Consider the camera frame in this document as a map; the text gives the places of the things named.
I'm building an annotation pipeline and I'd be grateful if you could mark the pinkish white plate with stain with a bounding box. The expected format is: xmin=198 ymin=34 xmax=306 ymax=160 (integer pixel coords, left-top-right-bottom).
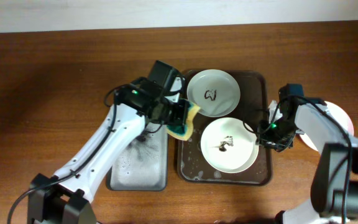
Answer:
xmin=298 ymin=101 xmax=354 ymax=151

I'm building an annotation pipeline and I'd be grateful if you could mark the large brown serving tray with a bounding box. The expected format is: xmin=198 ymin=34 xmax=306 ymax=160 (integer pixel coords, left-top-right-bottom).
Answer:
xmin=177 ymin=70 xmax=273 ymax=186

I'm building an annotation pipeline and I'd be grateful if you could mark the green and yellow sponge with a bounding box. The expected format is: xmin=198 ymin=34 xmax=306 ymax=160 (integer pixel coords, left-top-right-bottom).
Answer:
xmin=166 ymin=98 xmax=200 ymax=141

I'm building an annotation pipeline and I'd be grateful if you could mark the grey-white plate with stain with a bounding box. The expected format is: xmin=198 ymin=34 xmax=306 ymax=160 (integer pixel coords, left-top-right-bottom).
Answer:
xmin=186 ymin=69 xmax=241 ymax=117

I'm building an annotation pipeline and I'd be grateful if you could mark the small dark soapy tray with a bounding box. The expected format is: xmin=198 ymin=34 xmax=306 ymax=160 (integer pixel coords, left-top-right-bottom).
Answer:
xmin=106 ymin=123 xmax=168 ymax=191

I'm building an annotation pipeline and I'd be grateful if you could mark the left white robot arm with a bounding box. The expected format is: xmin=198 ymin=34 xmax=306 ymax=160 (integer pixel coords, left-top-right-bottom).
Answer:
xmin=26 ymin=61 xmax=189 ymax=223

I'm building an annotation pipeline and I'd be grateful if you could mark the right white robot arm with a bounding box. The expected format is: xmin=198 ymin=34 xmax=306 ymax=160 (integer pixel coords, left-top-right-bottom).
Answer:
xmin=257 ymin=84 xmax=358 ymax=223

